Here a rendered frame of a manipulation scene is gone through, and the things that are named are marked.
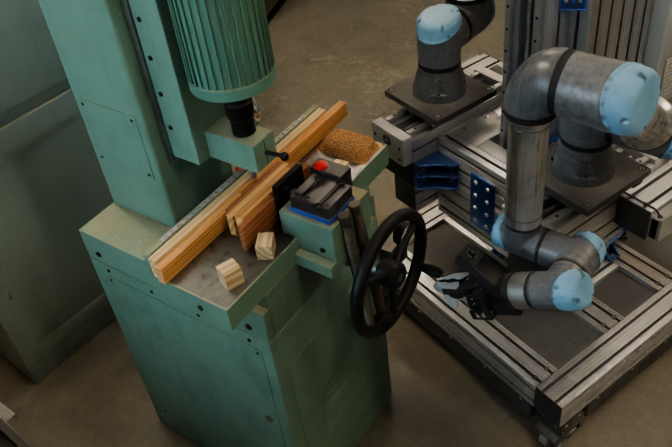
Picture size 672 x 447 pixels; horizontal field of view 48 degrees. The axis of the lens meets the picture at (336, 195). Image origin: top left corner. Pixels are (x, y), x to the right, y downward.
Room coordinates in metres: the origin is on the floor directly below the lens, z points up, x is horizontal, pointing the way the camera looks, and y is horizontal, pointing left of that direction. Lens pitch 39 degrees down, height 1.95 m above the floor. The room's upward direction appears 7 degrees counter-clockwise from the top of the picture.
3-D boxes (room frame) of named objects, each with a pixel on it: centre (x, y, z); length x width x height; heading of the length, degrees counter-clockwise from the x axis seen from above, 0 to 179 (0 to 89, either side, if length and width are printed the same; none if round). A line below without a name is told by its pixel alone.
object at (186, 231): (1.34, 0.19, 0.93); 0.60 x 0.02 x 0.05; 142
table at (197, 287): (1.26, 0.09, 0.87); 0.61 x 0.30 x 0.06; 142
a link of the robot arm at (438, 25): (1.80, -0.33, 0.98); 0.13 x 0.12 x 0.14; 136
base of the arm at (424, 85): (1.79, -0.33, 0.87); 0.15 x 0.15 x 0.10
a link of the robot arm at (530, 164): (1.12, -0.37, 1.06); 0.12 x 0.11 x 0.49; 138
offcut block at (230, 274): (1.06, 0.23, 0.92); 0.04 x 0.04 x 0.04; 31
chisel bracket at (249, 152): (1.34, 0.19, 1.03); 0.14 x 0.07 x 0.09; 52
